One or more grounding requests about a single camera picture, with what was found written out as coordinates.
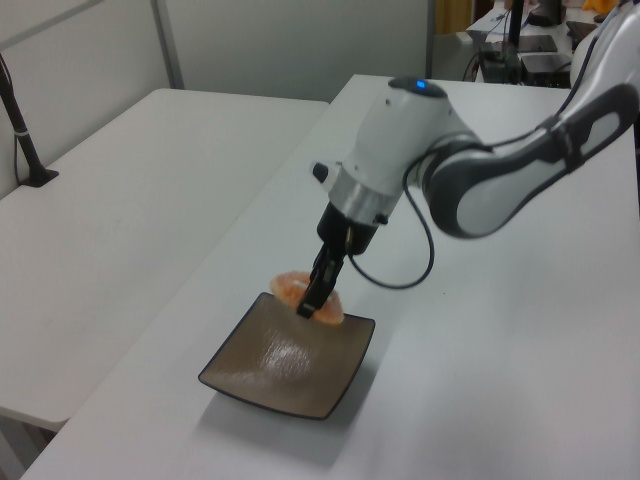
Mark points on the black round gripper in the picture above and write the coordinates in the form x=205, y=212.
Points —
x=347, y=225

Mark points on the orange sugared bread loaf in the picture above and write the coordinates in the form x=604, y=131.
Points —
x=286, y=285

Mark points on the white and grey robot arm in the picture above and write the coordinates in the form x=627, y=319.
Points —
x=480, y=170

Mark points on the brown square ceramic plate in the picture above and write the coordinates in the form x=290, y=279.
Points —
x=280, y=365

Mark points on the white adjacent table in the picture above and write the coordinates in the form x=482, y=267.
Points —
x=125, y=225

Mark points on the white background desk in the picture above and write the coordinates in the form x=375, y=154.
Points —
x=487, y=27

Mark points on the black electronics box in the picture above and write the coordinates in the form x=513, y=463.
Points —
x=545, y=67

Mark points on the black monitor pole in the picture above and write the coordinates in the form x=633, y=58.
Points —
x=515, y=35

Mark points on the grey partition post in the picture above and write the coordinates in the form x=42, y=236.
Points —
x=167, y=45

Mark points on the black slanted camera stand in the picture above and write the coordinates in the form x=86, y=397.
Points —
x=22, y=135

